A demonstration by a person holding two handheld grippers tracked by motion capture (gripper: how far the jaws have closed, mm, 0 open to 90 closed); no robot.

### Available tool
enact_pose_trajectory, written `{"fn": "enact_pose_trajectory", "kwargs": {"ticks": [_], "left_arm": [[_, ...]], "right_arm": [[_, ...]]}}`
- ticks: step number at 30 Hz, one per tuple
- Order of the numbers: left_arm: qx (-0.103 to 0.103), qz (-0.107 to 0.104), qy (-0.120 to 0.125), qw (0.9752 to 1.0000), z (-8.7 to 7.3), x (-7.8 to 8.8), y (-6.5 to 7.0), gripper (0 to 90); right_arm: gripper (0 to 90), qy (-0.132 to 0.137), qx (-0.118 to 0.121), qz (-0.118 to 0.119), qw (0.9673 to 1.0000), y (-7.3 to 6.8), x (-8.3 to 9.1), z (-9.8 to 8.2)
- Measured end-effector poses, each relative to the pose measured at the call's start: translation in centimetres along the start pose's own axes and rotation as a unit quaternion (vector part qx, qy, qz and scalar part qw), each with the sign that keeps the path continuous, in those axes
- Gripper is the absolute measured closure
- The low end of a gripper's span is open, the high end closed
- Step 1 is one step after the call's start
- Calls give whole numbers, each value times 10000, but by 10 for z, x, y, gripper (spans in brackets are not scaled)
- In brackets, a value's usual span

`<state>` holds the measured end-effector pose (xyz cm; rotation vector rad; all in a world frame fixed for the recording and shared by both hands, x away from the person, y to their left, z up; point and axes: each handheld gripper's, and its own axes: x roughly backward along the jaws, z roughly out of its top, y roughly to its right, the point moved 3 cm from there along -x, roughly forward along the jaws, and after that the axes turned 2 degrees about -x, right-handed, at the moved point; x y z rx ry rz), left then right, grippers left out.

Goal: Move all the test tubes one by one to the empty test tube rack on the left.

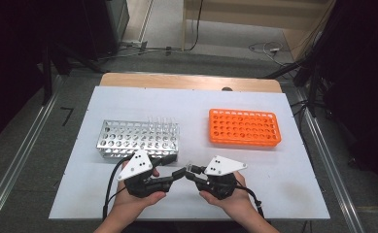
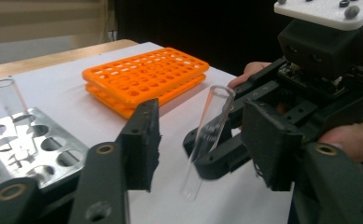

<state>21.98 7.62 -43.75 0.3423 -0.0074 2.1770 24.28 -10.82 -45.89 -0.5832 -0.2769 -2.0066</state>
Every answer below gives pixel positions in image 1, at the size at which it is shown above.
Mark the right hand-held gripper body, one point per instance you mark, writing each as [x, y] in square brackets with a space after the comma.
[223, 166]

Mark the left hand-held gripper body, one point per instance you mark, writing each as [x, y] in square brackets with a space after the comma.
[137, 165]

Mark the silver metal test tube rack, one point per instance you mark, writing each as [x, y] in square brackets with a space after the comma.
[125, 136]

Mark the orange plastic test tube rack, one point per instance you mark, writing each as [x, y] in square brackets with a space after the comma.
[244, 127]

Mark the person's right hand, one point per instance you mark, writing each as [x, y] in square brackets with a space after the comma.
[235, 204]

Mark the person's left hand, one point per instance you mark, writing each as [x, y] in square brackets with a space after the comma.
[131, 205]

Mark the white board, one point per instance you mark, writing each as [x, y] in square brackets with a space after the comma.
[189, 106]

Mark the grey power strip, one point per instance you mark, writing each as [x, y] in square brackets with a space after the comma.
[134, 44]

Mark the black metal stand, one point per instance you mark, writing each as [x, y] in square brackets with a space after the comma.
[311, 81]
[47, 74]

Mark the black cabinet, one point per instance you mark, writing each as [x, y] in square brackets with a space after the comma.
[109, 26]

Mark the metal floor rail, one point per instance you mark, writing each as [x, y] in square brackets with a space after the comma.
[18, 158]
[335, 191]

